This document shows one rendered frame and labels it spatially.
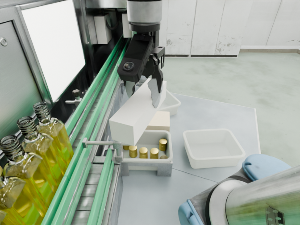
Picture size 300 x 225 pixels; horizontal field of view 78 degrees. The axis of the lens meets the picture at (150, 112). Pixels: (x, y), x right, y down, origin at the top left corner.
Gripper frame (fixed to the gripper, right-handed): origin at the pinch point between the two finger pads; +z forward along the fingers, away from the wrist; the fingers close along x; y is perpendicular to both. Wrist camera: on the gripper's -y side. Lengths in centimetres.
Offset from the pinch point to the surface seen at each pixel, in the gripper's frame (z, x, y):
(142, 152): 28.5, 4.0, 7.2
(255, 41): 86, -78, 460
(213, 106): 35, -19, 62
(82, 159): 13.7, 12.8, -14.0
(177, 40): 73, 77, 353
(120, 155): 19.4, 6.4, -4.3
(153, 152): 28.5, -0.2, 9.1
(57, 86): 7.2, 41.1, 8.8
